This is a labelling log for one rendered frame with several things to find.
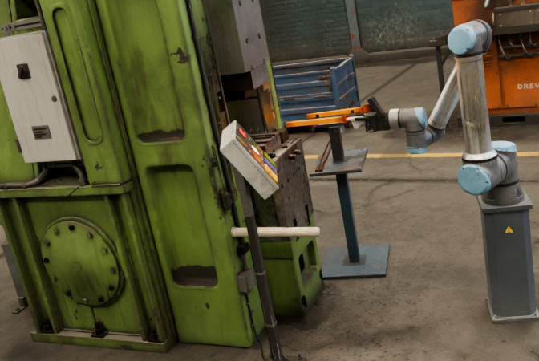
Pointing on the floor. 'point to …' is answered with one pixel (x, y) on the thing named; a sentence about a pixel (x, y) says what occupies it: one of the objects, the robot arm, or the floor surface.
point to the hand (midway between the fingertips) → (349, 117)
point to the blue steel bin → (317, 87)
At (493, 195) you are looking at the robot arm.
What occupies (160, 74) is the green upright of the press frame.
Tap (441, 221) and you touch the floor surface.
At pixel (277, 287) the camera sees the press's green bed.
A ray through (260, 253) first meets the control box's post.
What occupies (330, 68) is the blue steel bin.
